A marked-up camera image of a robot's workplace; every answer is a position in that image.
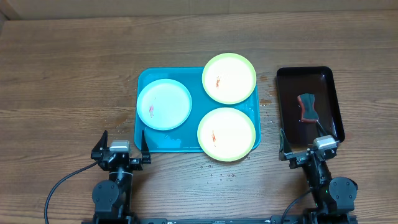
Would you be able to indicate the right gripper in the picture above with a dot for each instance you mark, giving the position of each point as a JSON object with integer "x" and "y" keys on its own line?
{"x": 300, "y": 160}

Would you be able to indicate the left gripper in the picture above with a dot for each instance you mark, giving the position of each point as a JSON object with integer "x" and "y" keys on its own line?
{"x": 138, "y": 163}

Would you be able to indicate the red and black sponge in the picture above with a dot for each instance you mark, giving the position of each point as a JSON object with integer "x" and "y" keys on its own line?
{"x": 306, "y": 103}

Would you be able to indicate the light blue plate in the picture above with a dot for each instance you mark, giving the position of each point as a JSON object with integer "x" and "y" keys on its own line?
{"x": 164, "y": 104}

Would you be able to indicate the yellow-green plate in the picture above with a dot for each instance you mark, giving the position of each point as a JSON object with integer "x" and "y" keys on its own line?
{"x": 226, "y": 134}
{"x": 229, "y": 78}

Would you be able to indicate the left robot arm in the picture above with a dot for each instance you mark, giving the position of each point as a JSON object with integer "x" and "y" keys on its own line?
{"x": 112, "y": 197}

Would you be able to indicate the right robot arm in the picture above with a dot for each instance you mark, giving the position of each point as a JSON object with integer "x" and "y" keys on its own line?
{"x": 333, "y": 196}

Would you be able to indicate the black rectangular tray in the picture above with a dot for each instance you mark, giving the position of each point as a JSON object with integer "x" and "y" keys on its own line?
{"x": 294, "y": 81}

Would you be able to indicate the teal plastic tray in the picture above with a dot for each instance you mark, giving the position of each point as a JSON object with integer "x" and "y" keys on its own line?
{"x": 184, "y": 137}

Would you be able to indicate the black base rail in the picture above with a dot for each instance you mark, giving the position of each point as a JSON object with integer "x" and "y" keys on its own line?
{"x": 275, "y": 219}

